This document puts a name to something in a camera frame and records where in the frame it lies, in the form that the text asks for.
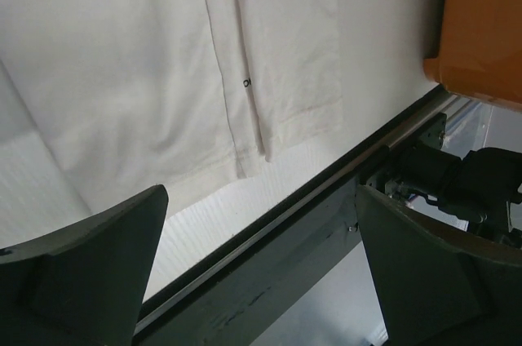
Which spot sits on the white green sleeved t shirt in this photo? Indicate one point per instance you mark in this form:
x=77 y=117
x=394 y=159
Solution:
x=191 y=94

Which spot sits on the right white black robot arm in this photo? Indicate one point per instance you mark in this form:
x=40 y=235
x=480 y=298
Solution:
x=479 y=188

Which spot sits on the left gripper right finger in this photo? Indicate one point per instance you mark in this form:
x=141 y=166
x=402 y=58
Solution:
x=436 y=284

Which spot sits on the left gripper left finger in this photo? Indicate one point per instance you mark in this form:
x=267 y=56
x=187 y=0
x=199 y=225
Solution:
x=83 y=284

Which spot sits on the orange plastic tub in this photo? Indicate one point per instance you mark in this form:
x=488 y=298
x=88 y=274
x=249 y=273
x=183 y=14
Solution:
x=479 y=52

